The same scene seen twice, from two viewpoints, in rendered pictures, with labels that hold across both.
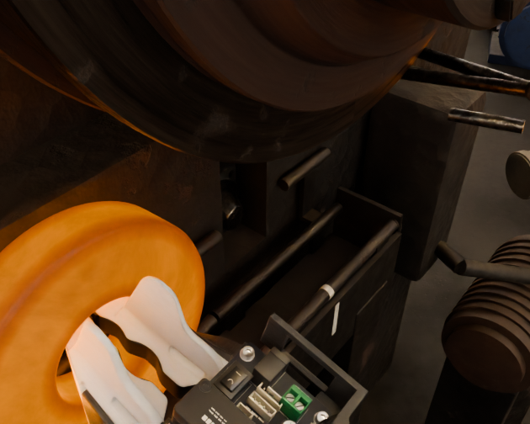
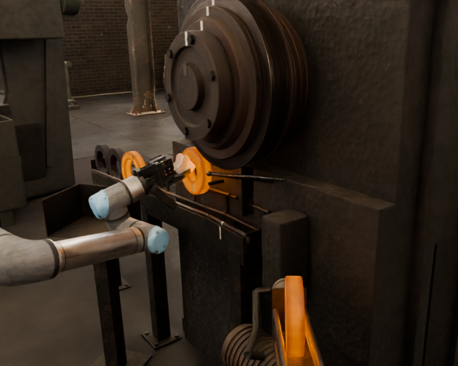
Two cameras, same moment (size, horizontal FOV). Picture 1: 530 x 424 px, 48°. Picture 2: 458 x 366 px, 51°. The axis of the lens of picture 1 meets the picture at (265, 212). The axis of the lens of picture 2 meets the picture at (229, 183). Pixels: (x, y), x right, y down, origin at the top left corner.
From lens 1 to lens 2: 1.51 m
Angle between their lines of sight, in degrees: 92
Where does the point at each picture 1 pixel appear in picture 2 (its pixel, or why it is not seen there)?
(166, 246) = (198, 161)
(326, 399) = (161, 168)
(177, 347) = (182, 168)
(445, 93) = (277, 215)
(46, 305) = (187, 152)
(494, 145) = not seen: outside the picture
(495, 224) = not seen: outside the picture
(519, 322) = (238, 330)
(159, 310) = (185, 161)
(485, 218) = not seen: outside the picture
